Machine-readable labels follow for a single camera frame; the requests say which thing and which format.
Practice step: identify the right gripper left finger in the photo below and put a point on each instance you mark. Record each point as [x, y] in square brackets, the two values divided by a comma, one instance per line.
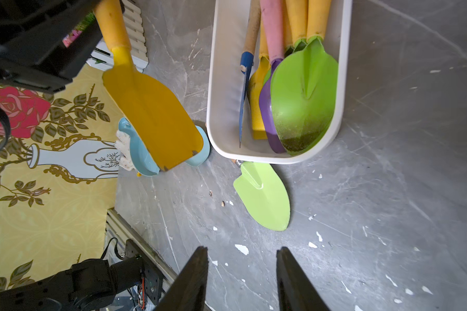
[188, 292]

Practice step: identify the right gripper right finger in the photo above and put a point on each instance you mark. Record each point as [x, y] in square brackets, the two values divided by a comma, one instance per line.
[295, 291]

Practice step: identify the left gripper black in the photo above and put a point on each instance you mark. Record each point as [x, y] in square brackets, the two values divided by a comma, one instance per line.
[32, 52]

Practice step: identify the light green shovel wooden handle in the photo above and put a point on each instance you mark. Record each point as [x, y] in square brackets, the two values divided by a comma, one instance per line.
[263, 194]

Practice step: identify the yellow scoop shovel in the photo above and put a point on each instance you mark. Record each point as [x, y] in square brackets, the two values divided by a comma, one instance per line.
[158, 117]

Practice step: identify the green wide shovel yellow handle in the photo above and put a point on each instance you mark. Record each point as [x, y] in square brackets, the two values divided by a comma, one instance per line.
[303, 87]

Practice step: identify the blue small trowel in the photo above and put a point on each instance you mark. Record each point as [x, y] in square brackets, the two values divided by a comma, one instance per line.
[247, 57]

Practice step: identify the purple shovel pink handle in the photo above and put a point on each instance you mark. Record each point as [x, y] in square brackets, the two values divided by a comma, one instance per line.
[272, 18]

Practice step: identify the green pointed trowel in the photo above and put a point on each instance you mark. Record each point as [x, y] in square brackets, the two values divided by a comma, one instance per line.
[297, 11]

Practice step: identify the white storage box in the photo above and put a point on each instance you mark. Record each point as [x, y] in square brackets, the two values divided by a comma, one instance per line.
[226, 84]

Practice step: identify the flower pot white fence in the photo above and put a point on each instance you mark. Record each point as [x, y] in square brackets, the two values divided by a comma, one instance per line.
[119, 36]

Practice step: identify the white work glove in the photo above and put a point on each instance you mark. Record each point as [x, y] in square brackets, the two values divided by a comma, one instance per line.
[123, 144]

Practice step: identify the light blue dustpan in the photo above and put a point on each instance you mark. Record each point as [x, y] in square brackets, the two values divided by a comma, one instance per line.
[141, 158]

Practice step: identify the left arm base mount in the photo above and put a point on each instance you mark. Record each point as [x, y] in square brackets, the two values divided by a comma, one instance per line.
[89, 285]

